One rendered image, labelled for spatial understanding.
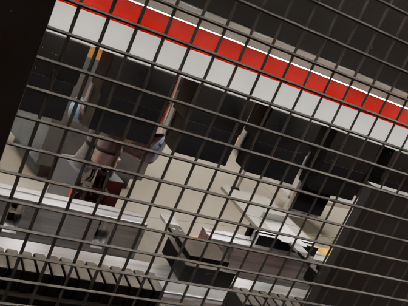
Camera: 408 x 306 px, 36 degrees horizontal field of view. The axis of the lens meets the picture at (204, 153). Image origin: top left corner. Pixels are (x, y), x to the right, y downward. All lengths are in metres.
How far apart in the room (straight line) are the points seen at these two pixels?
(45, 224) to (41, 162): 2.65
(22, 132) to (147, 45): 3.06
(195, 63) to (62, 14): 0.30
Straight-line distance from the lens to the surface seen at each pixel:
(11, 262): 1.01
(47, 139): 4.01
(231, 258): 1.63
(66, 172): 2.27
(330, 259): 1.10
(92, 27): 1.28
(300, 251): 1.66
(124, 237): 1.49
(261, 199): 1.94
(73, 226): 1.44
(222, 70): 1.39
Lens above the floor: 1.53
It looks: 14 degrees down
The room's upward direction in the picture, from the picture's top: 24 degrees clockwise
